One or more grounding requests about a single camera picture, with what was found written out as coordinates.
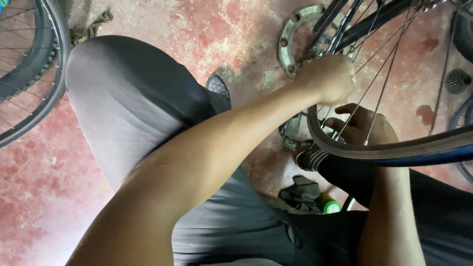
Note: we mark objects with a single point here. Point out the black crumpled cloth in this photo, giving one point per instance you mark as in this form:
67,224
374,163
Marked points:
301,194

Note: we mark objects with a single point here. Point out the black bicycle frame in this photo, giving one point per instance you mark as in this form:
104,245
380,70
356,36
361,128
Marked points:
373,24

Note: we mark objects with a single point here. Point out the person's black striped shoe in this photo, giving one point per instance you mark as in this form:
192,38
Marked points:
312,159

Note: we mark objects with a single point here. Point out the grey metal bracket part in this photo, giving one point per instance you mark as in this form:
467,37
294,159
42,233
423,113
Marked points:
293,131

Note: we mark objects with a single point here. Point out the person's left fingers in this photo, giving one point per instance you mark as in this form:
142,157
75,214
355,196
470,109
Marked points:
345,79

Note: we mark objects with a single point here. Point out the person's grey trousers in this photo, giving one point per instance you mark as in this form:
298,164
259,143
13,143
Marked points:
125,103

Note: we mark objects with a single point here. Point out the person's right hand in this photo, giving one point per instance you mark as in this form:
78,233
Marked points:
364,125

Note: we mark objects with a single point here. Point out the spoked bicycle wheel with tyre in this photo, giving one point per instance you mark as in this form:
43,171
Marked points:
406,149

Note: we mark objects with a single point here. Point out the person's left hand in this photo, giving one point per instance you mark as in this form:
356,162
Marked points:
325,79

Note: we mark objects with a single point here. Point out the dark bicycle cassette sprocket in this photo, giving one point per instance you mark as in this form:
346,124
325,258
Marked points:
457,81

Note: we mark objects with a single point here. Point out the green capped bottle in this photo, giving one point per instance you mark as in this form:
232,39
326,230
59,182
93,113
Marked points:
330,205

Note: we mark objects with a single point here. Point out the knobby tyre bicycle wheel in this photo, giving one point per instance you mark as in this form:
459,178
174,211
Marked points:
55,85

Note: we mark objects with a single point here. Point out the black rubber tyre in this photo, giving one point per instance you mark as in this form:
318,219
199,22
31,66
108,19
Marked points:
465,37

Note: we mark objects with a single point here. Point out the person's black dotted shoe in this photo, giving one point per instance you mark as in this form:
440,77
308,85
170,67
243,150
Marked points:
218,88

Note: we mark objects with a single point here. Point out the thin metal rod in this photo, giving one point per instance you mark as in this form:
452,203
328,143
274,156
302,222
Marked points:
441,85

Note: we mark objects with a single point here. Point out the dirty olive rag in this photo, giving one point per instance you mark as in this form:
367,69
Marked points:
88,31

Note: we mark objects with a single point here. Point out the thin bicycle wheel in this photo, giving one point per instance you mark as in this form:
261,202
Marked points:
453,122

